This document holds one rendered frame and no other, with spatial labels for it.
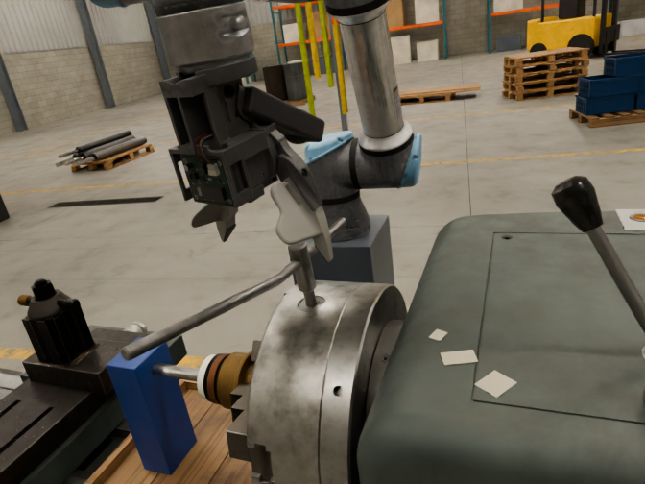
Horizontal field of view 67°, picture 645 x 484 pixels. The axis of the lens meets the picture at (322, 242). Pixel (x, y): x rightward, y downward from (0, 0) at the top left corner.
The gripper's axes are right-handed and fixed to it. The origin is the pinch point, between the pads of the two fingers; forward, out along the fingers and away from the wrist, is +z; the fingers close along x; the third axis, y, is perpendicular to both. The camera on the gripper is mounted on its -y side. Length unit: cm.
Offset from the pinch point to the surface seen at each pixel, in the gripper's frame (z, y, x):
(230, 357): 21.5, -0.4, -15.3
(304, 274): 5.0, -2.8, 0.5
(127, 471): 45, 13, -37
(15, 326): 146, -54, -318
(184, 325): 0.0, 14.1, 0.5
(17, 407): 36, 17, -61
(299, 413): 15.7, 7.5, 4.8
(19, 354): 144, -38, -277
